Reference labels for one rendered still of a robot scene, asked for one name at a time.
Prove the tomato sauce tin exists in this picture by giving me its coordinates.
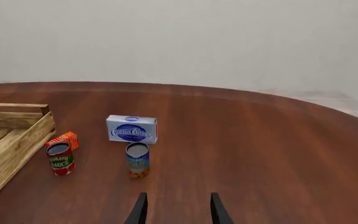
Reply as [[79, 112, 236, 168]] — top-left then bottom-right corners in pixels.
[[45, 142, 76, 177]]

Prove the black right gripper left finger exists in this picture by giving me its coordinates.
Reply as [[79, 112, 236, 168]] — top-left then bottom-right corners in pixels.
[[124, 192, 149, 224]]

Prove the small orange food box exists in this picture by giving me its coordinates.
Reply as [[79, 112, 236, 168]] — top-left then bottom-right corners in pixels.
[[46, 131, 80, 151]]

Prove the wooden slat tray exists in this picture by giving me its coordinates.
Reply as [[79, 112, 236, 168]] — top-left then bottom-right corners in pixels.
[[0, 102, 57, 209]]

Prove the blue alphabet soup tin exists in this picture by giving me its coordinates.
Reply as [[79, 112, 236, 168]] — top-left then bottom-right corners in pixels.
[[125, 142, 151, 179]]

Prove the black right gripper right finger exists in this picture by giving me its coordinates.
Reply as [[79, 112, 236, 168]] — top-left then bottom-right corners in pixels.
[[210, 192, 236, 224]]

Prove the blue cream cheese box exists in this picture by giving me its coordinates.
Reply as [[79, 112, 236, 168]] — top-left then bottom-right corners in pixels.
[[106, 114, 158, 146]]

